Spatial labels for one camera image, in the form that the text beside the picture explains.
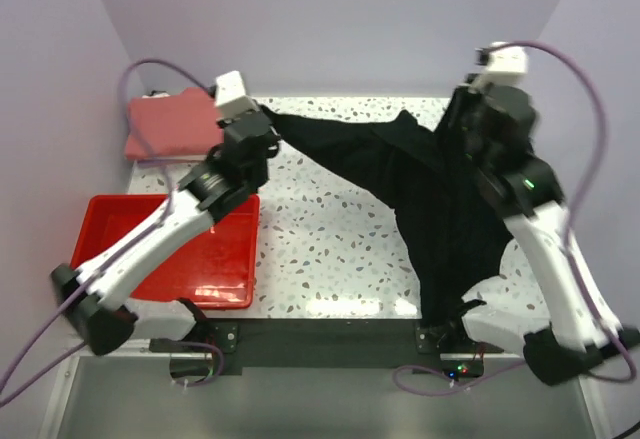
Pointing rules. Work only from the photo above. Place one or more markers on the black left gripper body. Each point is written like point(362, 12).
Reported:
point(274, 139)

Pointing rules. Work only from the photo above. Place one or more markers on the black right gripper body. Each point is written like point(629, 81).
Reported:
point(463, 115)

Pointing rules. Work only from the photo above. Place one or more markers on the black t shirt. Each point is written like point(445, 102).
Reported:
point(453, 237)

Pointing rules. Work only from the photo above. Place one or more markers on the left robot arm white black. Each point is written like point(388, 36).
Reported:
point(96, 297)

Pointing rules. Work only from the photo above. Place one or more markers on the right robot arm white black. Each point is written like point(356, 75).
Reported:
point(574, 331)

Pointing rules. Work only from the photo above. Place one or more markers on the folded pink t shirt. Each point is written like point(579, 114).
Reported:
point(180, 125)

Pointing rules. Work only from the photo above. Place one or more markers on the red plastic tray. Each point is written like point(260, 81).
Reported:
point(215, 270)

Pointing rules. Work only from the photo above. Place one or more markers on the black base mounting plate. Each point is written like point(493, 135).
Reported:
point(329, 343)

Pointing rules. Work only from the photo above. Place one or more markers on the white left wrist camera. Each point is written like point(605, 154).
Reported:
point(231, 95)

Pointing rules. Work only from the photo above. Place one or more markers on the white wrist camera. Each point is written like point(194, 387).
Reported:
point(500, 64)
point(231, 95)

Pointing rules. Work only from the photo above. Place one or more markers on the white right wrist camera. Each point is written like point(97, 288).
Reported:
point(500, 64)

